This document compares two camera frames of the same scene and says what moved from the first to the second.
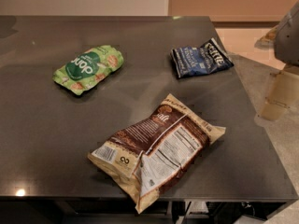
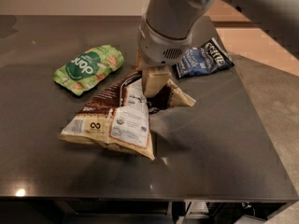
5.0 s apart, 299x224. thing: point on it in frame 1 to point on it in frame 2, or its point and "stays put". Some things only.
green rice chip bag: x=89 y=67 stays put
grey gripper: x=288 y=41 to x=158 y=49
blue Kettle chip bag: x=200 y=60 stays put
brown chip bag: x=154 y=155 to x=119 y=115
